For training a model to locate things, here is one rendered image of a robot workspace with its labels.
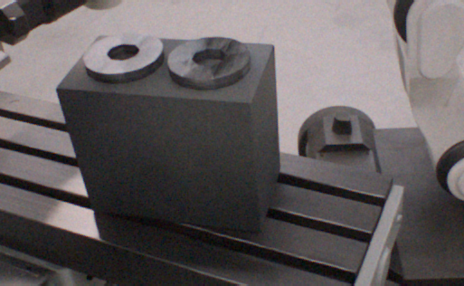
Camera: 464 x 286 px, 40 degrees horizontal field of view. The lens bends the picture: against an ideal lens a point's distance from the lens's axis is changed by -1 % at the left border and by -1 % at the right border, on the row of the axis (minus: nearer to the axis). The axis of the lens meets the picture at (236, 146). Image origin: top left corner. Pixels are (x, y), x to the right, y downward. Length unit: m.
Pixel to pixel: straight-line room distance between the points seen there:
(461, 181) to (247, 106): 0.68
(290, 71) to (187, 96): 2.18
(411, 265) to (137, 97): 0.72
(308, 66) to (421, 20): 1.85
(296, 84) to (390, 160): 1.33
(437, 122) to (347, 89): 1.52
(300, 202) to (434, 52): 0.39
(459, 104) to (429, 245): 0.28
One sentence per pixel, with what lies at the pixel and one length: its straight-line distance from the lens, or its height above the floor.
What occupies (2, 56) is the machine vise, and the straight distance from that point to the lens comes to 1.20.
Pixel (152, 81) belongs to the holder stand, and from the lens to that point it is 0.69.
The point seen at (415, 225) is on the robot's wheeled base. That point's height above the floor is 0.57.
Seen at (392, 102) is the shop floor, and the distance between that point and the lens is 2.64.
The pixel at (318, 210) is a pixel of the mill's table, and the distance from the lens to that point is 0.79.
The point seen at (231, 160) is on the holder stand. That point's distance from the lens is 0.70.
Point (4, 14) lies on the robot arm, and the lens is 0.87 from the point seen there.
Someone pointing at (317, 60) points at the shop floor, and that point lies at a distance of 2.91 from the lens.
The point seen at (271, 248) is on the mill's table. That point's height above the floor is 0.95.
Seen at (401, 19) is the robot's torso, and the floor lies 1.01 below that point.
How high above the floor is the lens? 1.50
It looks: 38 degrees down
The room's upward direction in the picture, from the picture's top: 6 degrees counter-clockwise
